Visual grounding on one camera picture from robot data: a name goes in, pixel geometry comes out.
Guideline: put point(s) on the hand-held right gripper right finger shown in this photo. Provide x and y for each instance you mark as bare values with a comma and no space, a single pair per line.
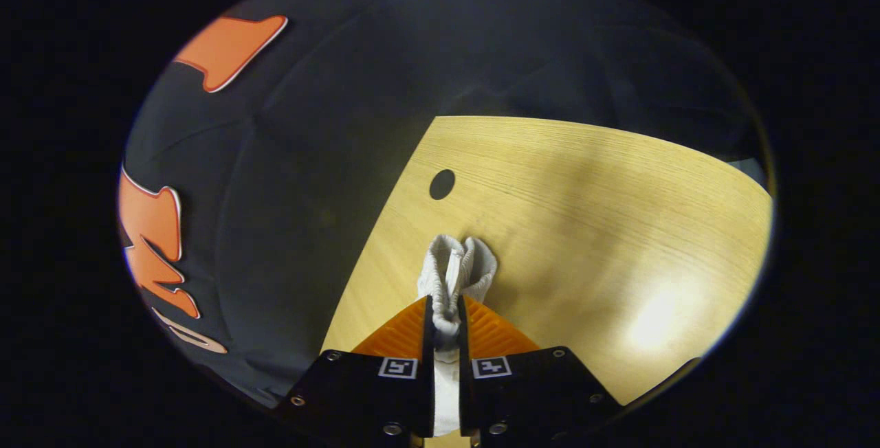
529,396

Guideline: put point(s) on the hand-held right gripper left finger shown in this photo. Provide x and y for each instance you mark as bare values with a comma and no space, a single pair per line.
371,396

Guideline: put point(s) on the black backdrop cloth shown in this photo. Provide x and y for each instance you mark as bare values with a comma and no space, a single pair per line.
330,159

